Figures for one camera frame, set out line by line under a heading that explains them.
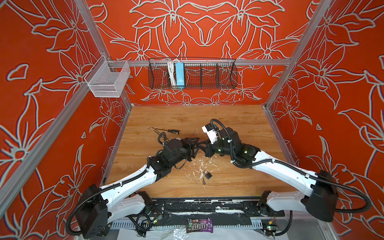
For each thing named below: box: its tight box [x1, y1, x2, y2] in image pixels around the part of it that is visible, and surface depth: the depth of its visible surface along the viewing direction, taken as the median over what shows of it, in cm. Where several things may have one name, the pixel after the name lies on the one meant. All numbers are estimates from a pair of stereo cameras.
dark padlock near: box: [203, 170, 213, 180], surface depth 85 cm
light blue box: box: [175, 62, 185, 89], surface depth 91 cm
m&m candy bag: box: [186, 217, 213, 234], surface depth 70 cm
